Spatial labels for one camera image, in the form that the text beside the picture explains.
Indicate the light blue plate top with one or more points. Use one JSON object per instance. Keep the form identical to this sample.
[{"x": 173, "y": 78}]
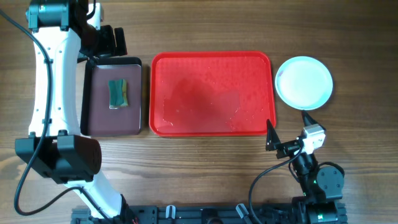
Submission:
[{"x": 303, "y": 83}]

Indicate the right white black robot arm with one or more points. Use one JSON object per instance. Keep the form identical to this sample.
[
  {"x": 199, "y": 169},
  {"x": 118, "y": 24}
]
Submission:
[{"x": 321, "y": 183}]

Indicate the black tray brown inside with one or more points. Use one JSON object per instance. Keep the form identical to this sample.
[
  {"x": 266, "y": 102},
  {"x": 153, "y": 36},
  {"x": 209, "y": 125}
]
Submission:
[{"x": 97, "y": 118}]

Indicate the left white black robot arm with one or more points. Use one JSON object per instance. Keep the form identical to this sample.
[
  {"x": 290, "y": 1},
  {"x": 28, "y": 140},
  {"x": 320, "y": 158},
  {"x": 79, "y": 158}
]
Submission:
[{"x": 66, "y": 33}]

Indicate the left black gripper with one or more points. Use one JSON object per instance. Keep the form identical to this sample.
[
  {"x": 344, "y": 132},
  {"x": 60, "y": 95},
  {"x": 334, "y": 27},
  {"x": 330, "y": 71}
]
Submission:
[{"x": 111, "y": 48}]

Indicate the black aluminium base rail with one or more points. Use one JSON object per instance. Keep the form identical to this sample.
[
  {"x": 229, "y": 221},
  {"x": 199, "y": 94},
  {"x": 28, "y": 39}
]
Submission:
[{"x": 202, "y": 214}]

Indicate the red plastic tray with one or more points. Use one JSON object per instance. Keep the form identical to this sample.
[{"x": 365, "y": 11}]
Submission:
[{"x": 223, "y": 93}]

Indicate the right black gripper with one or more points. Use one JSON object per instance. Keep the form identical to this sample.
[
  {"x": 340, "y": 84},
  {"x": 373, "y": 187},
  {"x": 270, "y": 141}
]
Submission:
[{"x": 289, "y": 148}]

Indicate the green yellow sponge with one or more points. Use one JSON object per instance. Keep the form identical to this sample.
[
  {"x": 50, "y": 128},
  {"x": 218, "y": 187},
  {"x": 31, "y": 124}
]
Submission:
[{"x": 117, "y": 93}]

